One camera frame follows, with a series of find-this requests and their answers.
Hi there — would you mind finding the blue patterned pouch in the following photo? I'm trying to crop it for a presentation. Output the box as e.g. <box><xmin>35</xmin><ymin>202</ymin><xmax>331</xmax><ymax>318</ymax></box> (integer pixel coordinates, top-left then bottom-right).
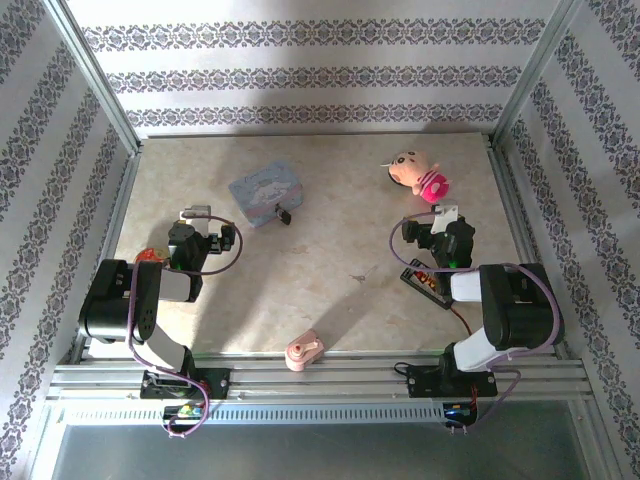
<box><xmin>228</xmin><ymin>159</ymin><xmax>306</xmax><ymax>230</ymax></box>

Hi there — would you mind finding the red round toy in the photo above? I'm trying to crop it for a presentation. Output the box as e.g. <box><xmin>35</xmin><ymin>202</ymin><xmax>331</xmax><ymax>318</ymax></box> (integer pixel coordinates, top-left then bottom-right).
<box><xmin>134</xmin><ymin>247</ymin><xmax>169</xmax><ymax>266</ymax></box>

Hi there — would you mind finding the pink plush doll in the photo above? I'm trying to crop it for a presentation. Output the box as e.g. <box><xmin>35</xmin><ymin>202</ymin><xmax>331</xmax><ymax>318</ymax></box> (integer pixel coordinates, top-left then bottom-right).
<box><xmin>380</xmin><ymin>151</ymin><xmax>454</xmax><ymax>204</ymax></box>

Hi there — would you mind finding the grey metal panel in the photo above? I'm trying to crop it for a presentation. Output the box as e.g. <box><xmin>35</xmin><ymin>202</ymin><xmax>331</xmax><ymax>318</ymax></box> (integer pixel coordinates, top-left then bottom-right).
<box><xmin>47</xmin><ymin>423</ymin><xmax>594</xmax><ymax>480</ymax></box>

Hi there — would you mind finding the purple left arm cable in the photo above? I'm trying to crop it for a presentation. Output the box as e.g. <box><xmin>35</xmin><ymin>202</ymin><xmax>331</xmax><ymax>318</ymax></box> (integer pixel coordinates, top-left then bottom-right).
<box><xmin>127</xmin><ymin>213</ymin><xmax>245</xmax><ymax>441</ymax></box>

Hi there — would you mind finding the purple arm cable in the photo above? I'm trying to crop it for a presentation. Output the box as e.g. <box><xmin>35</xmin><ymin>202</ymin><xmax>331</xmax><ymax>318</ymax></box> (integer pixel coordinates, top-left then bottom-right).
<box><xmin>127</xmin><ymin>213</ymin><xmax>245</xmax><ymax>441</ymax></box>
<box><xmin>388</xmin><ymin>209</ymin><xmax>566</xmax><ymax>436</ymax></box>

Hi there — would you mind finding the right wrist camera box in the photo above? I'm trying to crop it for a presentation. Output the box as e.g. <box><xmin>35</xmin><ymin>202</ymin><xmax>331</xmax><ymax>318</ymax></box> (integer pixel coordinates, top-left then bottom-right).
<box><xmin>431</xmin><ymin>199</ymin><xmax>461</xmax><ymax>235</ymax></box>

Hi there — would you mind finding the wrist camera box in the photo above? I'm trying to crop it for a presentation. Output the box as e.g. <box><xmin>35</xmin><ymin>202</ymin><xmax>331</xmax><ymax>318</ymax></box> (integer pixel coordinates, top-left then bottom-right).
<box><xmin>431</xmin><ymin>199</ymin><xmax>461</xmax><ymax>235</ymax></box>
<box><xmin>181</xmin><ymin>203</ymin><xmax>213</xmax><ymax>237</ymax></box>

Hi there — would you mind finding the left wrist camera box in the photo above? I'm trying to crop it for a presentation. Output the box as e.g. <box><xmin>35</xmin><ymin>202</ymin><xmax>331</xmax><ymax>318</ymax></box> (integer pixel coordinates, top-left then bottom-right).
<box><xmin>181</xmin><ymin>203</ymin><xmax>213</xmax><ymax>237</ymax></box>

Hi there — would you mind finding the aluminium side rail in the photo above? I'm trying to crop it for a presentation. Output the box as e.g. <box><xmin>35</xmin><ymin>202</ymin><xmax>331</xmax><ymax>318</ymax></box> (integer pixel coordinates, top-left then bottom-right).
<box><xmin>73</xmin><ymin>149</ymin><xmax>142</xmax><ymax>362</ymax></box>
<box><xmin>485</xmin><ymin>139</ymin><xmax>570</xmax><ymax>359</ymax></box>

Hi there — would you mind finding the red wire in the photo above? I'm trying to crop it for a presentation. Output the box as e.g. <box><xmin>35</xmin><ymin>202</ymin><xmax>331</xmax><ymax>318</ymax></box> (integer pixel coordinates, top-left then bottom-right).
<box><xmin>448</xmin><ymin>302</ymin><xmax>475</xmax><ymax>338</ymax></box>

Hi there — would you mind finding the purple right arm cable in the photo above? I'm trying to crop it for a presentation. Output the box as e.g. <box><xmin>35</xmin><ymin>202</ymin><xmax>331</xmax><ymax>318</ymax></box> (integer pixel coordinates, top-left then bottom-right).
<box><xmin>388</xmin><ymin>209</ymin><xmax>566</xmax><ymax>436</ymax></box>

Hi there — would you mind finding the pink toy camera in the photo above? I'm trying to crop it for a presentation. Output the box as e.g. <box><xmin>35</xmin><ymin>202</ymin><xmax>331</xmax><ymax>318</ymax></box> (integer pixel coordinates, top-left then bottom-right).
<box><xmin>283</xmin><ymin>328</ymin><xmax>326</xmax><ymax>372</ymax></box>

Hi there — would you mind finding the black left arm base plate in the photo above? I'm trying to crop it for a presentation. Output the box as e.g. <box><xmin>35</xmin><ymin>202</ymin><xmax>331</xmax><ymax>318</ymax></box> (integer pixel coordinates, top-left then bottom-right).
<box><xmin>141</xmin><ymin>368</ymin><xmax>232</xmax><ymax>400</ymax></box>

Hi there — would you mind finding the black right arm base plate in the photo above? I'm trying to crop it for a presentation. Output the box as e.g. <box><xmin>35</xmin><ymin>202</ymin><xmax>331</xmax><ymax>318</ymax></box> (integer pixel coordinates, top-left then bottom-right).
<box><xmin>407</xmin><ymin>363</ymin><xmax>499</xmax><ymax>399</ymax></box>

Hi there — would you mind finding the aluminium front frame rail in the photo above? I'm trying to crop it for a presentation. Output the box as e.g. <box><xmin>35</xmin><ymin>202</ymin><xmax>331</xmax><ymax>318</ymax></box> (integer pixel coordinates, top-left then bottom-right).
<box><xmin>47</xmin><ymin>351</ymin><xmax>594</xmax><ymax>402</ymax></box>

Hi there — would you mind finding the aluminium frame post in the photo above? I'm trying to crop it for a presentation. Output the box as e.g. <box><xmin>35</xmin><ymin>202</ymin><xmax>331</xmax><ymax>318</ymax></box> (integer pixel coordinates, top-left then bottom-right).
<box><xmin>42</xmin><ymin>0</ymin><xmax>144</xmax><ymax>157</ymax></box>
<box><xmin>491</xmin><ymin>0</ymin><xmax>587</xmax><ymax>147</ymax></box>

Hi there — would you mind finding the grey slotted cable duct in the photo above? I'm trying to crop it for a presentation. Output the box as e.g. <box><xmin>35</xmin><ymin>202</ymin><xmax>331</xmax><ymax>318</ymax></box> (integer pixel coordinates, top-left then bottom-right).
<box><xmin>54</xmin><ymin>402</ymin><xmax>481</xmax><ymax>426</ymax></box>

